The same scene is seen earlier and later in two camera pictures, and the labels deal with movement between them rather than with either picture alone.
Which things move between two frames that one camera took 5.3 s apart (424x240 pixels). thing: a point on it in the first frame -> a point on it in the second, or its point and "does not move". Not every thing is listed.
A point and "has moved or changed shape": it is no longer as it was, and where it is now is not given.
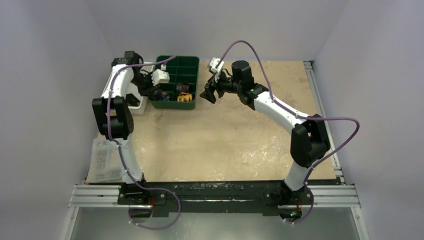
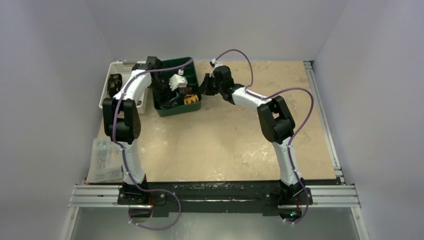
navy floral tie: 165,95 has moved or changed shape
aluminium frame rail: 342,194 does not move
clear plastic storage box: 106,165 does not move
